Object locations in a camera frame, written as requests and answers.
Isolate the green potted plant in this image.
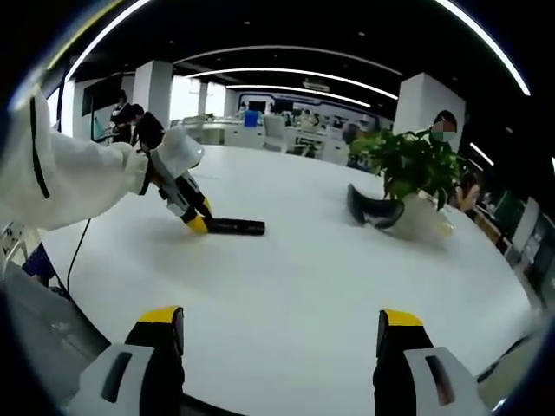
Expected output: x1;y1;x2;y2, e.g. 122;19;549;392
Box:
349;127;467;238

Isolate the grey mesh chair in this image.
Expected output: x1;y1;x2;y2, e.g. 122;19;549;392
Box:
0;263;112;391

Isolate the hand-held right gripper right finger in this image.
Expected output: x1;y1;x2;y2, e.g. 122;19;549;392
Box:
372;308;489;416

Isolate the black curved headset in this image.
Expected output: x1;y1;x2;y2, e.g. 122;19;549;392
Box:
346;183;405;230

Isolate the white office chair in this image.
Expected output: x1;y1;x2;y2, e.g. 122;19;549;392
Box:
263;114;288;153

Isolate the black remote control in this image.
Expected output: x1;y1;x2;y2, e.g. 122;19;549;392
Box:
206;218;266;237

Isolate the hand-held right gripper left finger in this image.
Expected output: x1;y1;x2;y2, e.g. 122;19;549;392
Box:
64;305;186;416

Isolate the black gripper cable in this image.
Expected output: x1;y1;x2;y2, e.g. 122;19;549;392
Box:
66;218;93;298

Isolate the short ceiling light strip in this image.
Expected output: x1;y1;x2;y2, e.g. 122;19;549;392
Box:
469;141;495;167

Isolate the black wall screen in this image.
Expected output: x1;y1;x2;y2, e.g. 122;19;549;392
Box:
82;77;123;118

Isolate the blue patterned item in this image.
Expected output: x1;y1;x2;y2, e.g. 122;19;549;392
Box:
23;242;57;287

